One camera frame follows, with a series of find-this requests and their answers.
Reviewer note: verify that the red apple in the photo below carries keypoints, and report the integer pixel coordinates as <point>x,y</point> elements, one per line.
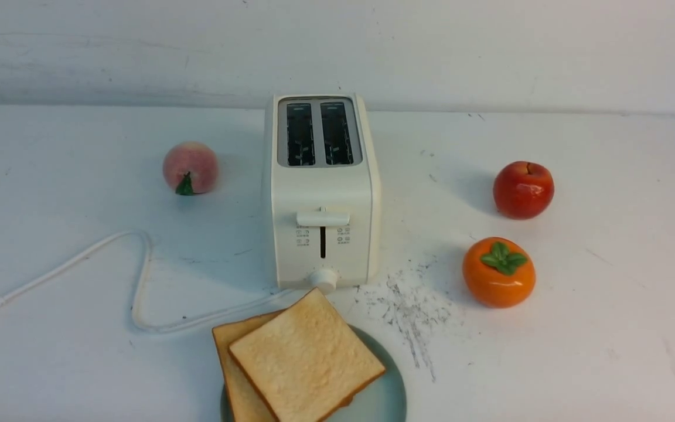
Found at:
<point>523,190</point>

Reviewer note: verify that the orange persimmon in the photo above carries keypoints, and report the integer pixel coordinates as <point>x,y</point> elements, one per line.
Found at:
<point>498,273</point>

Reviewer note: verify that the light green plate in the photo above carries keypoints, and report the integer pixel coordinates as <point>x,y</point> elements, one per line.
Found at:
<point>382,400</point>

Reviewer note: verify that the white two-slot toaster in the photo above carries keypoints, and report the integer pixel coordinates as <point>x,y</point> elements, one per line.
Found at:
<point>321,193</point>

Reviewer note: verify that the pink peach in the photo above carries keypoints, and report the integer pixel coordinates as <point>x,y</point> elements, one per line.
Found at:
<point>191,168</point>

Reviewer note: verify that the toast slice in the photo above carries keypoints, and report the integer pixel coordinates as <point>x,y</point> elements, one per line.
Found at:
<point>245,403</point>
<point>306,361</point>

